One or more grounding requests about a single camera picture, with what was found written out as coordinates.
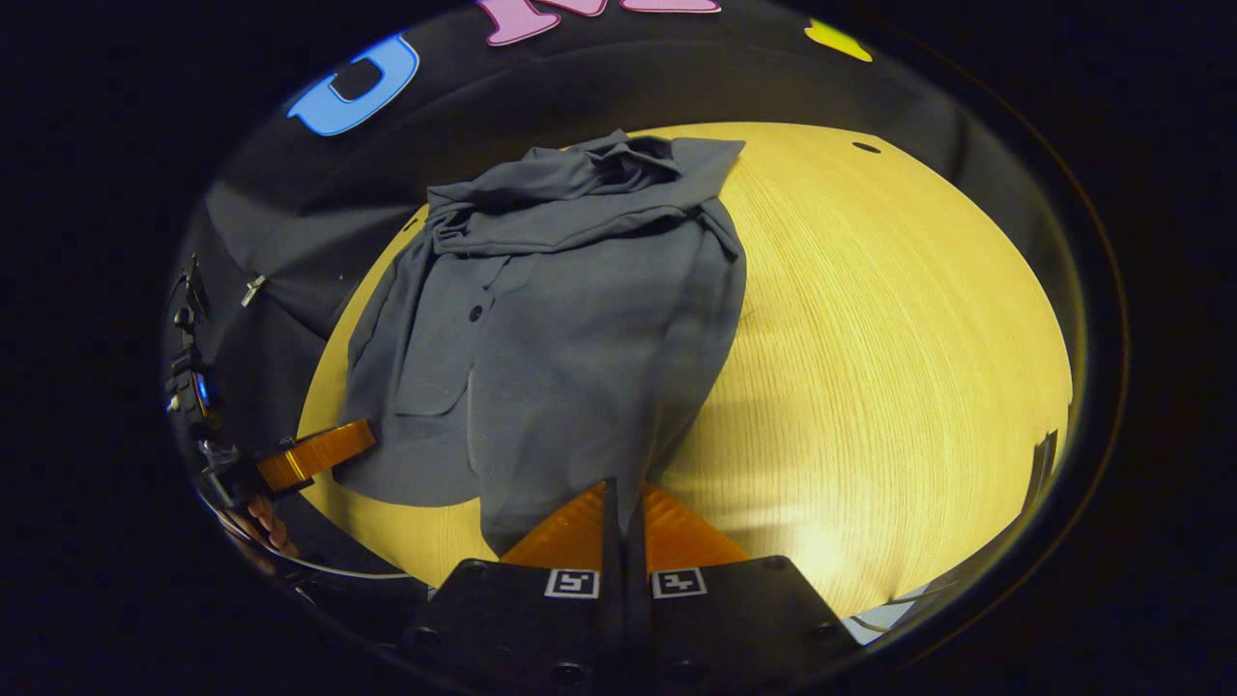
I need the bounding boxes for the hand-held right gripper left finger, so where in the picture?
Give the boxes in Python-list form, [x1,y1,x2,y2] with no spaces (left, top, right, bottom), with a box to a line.
[404,478,625,693]

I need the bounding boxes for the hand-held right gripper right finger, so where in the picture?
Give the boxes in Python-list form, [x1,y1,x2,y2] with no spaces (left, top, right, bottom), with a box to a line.
[622,478,863,693]

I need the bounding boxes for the grey button shirt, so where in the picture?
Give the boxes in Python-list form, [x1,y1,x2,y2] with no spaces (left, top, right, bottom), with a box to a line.
[332,130,751,558]

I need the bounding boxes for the black backdrop cloth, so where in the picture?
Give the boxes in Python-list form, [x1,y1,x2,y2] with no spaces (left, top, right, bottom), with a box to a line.
[162,0,1064,581]

